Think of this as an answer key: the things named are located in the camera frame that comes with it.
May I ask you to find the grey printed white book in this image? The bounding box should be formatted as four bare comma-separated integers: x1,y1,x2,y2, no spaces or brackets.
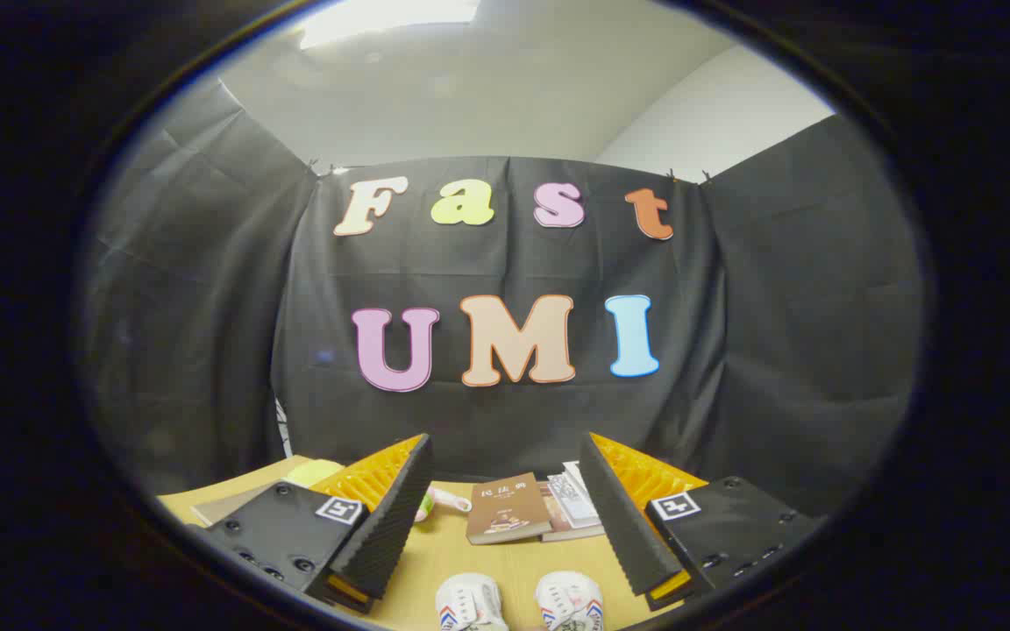
547,473,602,530

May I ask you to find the yellow plush toy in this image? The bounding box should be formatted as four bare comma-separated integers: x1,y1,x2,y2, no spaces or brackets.
284,458,345,489

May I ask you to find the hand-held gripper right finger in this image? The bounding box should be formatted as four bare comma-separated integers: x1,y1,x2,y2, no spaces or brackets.
577,431,829,613

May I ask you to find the white patterned sheet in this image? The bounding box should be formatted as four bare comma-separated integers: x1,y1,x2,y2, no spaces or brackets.
272,394,295,458

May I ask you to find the brown cover book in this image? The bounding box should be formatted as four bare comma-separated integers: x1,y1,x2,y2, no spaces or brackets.
466,479,552,546

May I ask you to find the white canvas shoe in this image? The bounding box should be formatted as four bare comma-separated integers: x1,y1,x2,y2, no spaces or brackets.
435,573,511,631
535,571,605,631

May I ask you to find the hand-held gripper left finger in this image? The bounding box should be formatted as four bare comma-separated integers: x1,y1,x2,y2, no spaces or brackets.
182,433,436,614

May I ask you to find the tan thick book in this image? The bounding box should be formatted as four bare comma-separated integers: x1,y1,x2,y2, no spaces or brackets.
538,482,607,542

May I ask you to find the pink and green plush toy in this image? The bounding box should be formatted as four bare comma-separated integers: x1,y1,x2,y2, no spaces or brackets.
416,488,473,523

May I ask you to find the beige cardboard storage box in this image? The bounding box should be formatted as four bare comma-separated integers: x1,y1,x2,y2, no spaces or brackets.
189,478,297,528

